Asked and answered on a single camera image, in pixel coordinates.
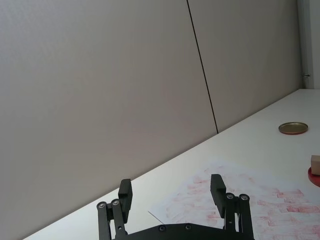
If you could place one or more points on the round gold metal lid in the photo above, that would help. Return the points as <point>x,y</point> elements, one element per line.
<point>293,128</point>

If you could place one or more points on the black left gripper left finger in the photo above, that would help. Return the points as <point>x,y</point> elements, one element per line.
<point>125,200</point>

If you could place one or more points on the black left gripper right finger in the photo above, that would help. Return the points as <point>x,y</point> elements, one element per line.
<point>218,197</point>

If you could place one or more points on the wooden stamp block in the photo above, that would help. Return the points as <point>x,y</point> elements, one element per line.
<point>316,165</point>

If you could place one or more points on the white paper with red stamps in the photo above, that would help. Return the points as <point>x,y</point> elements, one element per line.
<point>275,212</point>

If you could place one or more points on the small metal wall latch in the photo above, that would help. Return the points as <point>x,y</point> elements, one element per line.
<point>305,75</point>

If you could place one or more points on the round red ink pad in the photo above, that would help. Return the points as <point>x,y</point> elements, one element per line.
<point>315,180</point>

